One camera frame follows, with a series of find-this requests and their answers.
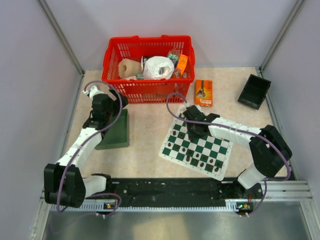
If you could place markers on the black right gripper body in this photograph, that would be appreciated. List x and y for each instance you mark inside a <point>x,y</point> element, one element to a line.
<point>193,133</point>

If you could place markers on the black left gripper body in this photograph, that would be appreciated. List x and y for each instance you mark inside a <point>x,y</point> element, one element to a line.
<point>114,105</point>

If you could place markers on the green white chess mat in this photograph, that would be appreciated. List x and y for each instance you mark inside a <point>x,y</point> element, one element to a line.
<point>208,150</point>

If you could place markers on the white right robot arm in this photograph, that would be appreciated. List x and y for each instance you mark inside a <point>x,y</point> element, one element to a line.
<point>268,149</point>

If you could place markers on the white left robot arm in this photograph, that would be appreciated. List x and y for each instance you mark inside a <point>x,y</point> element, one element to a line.
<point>64,185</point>

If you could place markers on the green plastic tray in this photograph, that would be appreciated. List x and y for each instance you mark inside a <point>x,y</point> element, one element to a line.
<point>118,136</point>

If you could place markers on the orange razor box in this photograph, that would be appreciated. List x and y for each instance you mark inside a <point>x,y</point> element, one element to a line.
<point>203,90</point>

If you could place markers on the brown toilet paper roll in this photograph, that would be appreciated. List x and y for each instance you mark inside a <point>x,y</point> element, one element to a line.
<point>128,68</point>

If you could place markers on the red plastic shopping basket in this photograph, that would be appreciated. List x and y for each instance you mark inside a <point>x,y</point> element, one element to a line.
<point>136,88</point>

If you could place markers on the white wrapped paper roll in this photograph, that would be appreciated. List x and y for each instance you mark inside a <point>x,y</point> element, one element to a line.
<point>157,68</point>

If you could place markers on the orange small carton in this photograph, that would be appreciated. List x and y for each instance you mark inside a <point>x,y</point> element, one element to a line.
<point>182,63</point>

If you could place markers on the black plastic bin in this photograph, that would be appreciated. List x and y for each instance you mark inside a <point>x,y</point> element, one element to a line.
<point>254,92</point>

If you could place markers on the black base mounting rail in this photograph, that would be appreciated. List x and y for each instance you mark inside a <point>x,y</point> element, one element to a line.
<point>180,192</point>

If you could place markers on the metal frame rail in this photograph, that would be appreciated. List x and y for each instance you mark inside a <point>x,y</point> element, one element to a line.
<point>60,35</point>

